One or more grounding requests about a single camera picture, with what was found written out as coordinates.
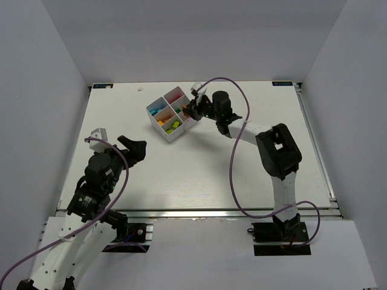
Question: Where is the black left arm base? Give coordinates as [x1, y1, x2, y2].
[100, 210, 153, 253]

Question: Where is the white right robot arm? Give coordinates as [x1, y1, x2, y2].
[183, 89, 302, 230]

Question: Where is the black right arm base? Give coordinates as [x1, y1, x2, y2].
[247, 222, 311, 257]

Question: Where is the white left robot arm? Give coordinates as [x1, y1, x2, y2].
[17, 135, 147, 289]

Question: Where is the white four-compartment container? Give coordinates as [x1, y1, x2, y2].
[146, 86, 198, 143]

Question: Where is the blue label right corner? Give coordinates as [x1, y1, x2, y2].
[272, 81, 293, 86]

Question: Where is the blue label corner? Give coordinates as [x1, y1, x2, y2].
[93, 83, 114, 89]
[272, 81, 293, 86]

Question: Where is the blue label left corner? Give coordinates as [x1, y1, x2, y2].
[93, 83, 114, 89]

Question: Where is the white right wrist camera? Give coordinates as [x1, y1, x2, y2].
[190, 82, 207, 105]

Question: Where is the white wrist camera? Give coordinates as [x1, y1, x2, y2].
[87, 127, 109, 153]
[190, 82, 207, 105]

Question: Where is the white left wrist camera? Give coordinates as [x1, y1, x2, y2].
[87, 127, 109, 153]

